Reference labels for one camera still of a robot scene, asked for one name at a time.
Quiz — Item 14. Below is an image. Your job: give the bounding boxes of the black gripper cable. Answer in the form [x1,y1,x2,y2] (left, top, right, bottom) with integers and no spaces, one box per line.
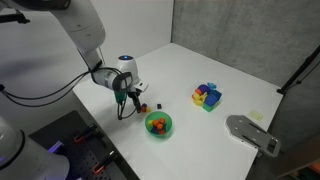
[116,94,138,121]

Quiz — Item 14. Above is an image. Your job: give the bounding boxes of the purple lit device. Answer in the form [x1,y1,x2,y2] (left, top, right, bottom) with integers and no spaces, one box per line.
[48,140,65,155]

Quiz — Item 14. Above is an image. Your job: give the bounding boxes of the black tripod pole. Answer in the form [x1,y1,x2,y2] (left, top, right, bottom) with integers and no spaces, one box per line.
[276,44,320,96]

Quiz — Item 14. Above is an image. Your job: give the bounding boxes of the pale yellow note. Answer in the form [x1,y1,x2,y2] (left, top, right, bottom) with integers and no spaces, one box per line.
[248,110,264,122]

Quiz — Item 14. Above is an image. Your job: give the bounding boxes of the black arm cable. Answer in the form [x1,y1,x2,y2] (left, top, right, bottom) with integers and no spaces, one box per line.
[0,68,101,101]
[0,71,98,108]

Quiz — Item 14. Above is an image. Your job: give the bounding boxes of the green plastic bowl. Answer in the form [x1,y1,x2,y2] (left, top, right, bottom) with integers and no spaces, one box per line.
[144,111,174,139]

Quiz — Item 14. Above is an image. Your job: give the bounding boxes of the thin black cable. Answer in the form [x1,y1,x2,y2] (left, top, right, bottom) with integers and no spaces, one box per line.
[293,59,320,88]

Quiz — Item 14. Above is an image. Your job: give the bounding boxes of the black orange clamp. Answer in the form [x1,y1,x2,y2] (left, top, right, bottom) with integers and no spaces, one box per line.
[73,123,98,144]
[92,150,118,176]

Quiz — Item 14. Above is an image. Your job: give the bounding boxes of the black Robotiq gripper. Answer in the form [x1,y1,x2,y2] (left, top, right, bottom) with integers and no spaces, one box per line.
[111,71,143,114]

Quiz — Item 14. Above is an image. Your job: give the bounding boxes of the purple toy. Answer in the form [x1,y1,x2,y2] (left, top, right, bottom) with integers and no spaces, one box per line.
[197,84,211,95]

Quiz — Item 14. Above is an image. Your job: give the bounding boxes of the green toy box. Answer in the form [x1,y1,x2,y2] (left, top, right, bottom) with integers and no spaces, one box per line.
[201,99,221,113]

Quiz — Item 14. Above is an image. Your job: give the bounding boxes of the grey metal plate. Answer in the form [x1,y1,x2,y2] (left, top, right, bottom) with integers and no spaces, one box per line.
[225,114,282,159]

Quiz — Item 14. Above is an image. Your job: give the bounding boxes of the black perforated board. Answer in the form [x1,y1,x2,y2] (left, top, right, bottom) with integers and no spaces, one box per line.
[28,110,141,180]

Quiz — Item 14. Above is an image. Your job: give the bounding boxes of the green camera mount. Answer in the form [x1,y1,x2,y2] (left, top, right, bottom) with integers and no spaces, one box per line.
[113,90,127,104]

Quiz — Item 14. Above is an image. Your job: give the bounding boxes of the yellow toy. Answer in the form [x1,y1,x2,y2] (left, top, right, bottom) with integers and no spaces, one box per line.
[191,92,208,108]

